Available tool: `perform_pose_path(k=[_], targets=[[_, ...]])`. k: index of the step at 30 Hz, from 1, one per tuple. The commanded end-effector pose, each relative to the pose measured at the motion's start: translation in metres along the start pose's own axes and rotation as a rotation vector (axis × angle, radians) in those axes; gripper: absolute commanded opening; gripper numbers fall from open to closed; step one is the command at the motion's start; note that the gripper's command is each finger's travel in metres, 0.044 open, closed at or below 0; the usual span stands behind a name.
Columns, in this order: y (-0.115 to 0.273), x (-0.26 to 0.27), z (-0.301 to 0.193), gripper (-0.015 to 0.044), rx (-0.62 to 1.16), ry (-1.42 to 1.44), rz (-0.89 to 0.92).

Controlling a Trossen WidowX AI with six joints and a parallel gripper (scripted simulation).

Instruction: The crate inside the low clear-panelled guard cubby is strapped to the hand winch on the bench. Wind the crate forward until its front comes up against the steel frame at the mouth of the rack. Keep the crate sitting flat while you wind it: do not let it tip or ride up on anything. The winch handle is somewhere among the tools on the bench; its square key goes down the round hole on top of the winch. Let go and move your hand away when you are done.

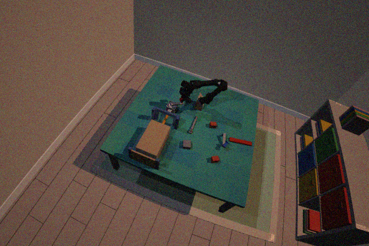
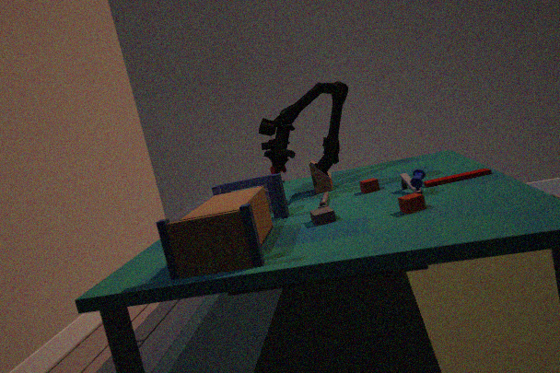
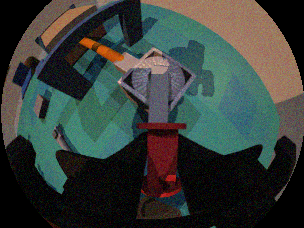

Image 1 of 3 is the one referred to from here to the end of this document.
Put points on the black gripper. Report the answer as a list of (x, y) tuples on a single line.
[(186, 98)]

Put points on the reddish-brown block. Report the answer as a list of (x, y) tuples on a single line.
[(213, 124), (215, 159)]

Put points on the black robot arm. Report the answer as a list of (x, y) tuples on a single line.
[(198, 84)]

